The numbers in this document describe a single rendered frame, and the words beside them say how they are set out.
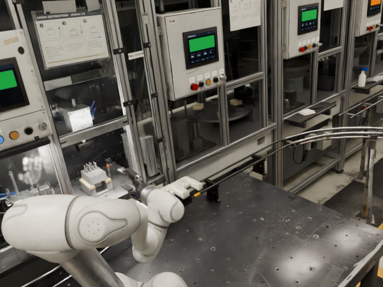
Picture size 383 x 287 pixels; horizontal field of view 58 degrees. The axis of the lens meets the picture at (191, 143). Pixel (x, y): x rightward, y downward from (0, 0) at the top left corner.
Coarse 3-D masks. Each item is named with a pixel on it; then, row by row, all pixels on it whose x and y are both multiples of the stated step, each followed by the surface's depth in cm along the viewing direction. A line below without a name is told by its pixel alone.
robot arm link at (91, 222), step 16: (80, 208) 80; (96, 208) 77; (112, 208) 79; (128, 208) 85; (80, 224) 76; (96, 224) 75; (112, 224) 77; (128, 224) 82; (80, 240) 77; (96, 240) 75; (112, 240) 78
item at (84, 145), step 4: (84, 140) 190; (88, 140) 191; (92, 140) 191; (76, 144) 188; (80, 144) 187; (84, 144) 188; (88, 144) 189; (92, 144) 191; (76, 148) 190; (80, 148) 187; (84, 148) 188; (88, 148) 190; (92, 148) 192; (80, 152) 188
